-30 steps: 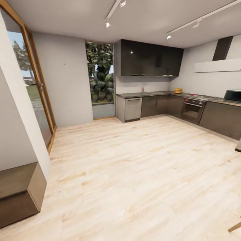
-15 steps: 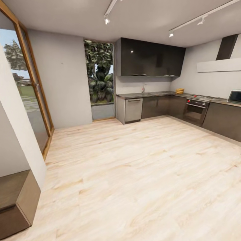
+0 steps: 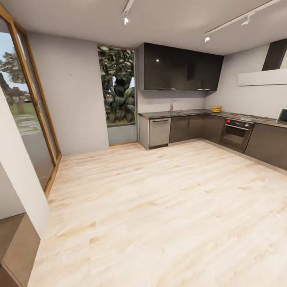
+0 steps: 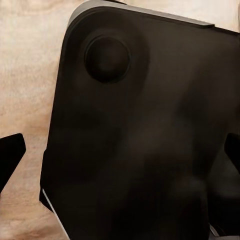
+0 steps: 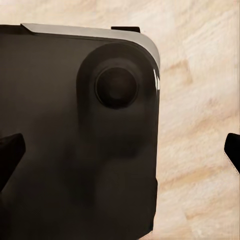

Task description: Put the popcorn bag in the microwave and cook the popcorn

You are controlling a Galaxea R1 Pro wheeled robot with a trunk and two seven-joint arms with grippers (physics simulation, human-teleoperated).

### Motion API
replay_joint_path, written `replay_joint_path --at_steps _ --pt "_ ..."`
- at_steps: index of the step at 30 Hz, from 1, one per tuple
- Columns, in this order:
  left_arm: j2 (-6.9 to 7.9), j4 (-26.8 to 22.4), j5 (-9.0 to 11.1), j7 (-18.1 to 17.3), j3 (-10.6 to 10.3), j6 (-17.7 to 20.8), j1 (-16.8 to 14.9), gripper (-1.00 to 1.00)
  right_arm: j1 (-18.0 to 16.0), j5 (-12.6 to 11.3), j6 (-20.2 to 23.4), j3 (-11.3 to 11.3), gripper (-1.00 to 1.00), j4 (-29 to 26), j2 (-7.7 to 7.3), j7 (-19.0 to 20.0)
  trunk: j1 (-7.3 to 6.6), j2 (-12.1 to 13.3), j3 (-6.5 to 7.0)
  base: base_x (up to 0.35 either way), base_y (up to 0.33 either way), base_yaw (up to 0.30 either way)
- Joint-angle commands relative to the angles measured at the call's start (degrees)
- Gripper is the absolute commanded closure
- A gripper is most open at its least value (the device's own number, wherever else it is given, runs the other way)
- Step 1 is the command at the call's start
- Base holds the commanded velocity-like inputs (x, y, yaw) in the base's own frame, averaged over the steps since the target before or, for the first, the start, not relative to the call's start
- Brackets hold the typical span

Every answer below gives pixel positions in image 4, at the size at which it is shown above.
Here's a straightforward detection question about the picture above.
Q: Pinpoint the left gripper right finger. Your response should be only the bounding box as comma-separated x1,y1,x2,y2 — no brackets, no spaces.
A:
224,133,240,173

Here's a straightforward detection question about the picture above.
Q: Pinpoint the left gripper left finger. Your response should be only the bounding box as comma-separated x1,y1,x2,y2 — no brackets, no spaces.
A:
0,133,26,193

